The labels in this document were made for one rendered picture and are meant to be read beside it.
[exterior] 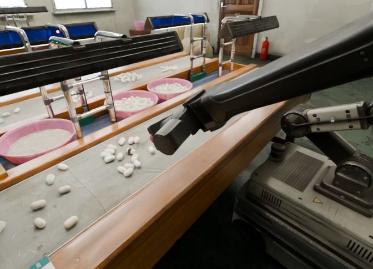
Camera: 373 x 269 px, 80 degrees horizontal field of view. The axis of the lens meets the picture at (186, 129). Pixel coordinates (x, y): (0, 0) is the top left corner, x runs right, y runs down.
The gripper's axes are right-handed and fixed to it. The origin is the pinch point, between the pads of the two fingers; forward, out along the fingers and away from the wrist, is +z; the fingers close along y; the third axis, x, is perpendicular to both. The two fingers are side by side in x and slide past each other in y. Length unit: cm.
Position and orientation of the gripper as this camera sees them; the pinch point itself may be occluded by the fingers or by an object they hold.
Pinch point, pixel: (152, 139)
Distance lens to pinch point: 66.4
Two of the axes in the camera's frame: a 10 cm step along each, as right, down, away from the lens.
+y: -6.5, 3.8, -6.6
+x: 4.9, 8.7, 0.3
